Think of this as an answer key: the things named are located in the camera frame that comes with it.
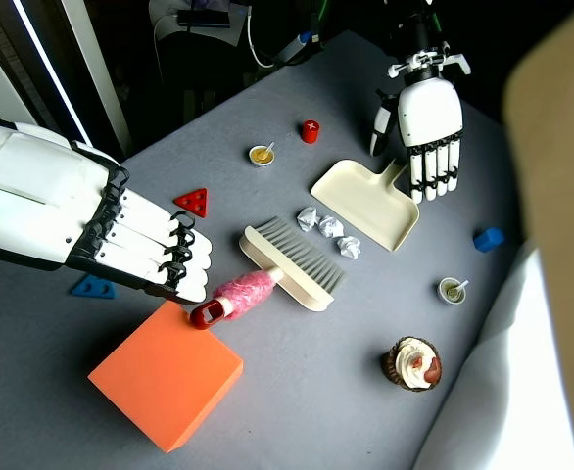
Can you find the white post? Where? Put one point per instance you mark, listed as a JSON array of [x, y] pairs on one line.
[[96, 73]]

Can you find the tan board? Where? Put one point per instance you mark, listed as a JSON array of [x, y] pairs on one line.
[[561, 147]]

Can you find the orange foam cube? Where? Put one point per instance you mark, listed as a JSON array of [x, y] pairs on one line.
[[164, 372]]

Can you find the blue triangle block with holes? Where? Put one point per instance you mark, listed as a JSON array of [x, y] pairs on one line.
[[76, 292]]

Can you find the grey table cloth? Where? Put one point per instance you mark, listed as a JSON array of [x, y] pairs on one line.
[[316, 391]]

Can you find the small bowl with green soup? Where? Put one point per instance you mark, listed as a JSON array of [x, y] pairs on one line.
[[451, 292]]

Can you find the cream plastic dustpan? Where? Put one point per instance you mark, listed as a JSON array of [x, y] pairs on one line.
[[365, 201]]

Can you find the white backdrop cloth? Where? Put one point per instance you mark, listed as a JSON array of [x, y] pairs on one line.
[[502, 391]]

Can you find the white paper ball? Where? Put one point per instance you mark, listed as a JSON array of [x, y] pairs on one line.
[[349, 247], [331, 227], [307, 219]]

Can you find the red cylinder with white cross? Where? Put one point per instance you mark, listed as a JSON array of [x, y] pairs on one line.
[[310, 133]]

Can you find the toy cupcake with cream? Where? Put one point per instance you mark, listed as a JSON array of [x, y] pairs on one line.
[[414, 364]]

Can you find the white plug with blue tip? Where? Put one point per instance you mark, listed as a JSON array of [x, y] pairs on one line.
[[292, 49]]

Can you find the small bowl with yellow food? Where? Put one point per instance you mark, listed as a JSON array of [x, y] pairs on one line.
[[261, 155]]

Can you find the black box device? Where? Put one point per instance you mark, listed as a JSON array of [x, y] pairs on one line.
[[204, 18]]

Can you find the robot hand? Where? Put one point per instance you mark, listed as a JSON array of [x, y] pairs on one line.
[[429, 112], [32, 196]]

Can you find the red triangle block with holes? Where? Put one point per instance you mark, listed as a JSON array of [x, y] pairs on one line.
[[195, 202]]

